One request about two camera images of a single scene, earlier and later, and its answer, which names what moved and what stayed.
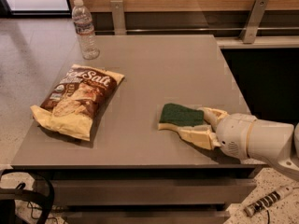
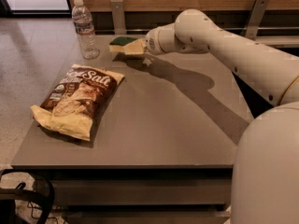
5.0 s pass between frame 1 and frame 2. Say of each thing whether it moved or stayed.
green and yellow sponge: moved
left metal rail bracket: stayed
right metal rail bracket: stayed
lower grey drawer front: stayed
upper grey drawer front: stayed
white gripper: moved
